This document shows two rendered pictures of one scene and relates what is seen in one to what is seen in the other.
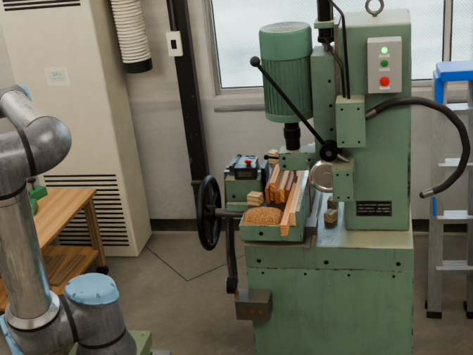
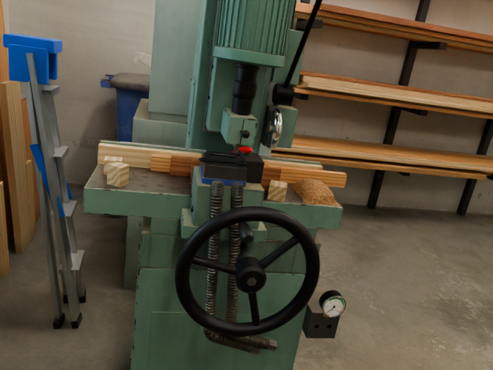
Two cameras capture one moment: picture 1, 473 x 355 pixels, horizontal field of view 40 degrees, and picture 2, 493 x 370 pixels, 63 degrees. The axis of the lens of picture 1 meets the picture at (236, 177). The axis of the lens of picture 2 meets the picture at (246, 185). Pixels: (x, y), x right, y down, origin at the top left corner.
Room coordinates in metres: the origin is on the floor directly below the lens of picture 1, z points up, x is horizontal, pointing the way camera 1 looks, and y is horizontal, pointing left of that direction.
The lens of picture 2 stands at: (2.59, 0.73, 1.22)
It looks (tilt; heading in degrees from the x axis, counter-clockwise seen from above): 18 degrees down; 243
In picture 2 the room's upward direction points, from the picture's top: 9 degrees clockwise
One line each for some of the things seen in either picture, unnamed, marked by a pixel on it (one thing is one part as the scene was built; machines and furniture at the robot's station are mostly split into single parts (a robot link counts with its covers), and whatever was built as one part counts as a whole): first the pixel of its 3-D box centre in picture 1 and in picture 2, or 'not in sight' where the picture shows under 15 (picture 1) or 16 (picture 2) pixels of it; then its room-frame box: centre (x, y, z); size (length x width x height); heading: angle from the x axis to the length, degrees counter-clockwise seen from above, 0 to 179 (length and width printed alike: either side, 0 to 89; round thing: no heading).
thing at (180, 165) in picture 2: (291, 181); (218, 169); (2.20, -0.20, 0.92); 0.25 x 0.02 x 0.05; 166
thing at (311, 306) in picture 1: (335, 314); (204, 318); (2.13, -0.33, 0.36); 0.58 x 0.45 x 0.71; 76
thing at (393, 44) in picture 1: (384, 65); not in sight; (1.94, -0.49, 1.40); 0.10 x 0.06 x 0.16; 76
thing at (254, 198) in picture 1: (255, 198); (277, 191); (2.10, -0.06, 0.92); 0.05 x 0.04 x 0.04; 58
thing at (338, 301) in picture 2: (232, 287); (331, 305); (1.96, 0.06, 0.65); 0.06 x 0.04 x 0.08; 166
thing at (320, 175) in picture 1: (327, 176); (272, 128); (2.00, -0.31, 1.02); 0.12 x 0.03 x 0.12; 76
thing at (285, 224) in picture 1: (293, 193); (252, 172); (2.10, -0.20, 0.92); 0.54 x 0.02 x 0.04; 166
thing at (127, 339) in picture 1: (103, 342); not in sight; (1.67, 0.47, 0.70); 0.19 x 0.19 x 0.10
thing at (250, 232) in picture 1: (269, 194); (218, 200); (2.23, -0.12, 0.87); 0.61 x 0.30 x 0.06; 166
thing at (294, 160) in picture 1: (299, 160); (238, 128); (2.15, -0.23, 1.03); 0.14 x 0.07 x 0.09; 76
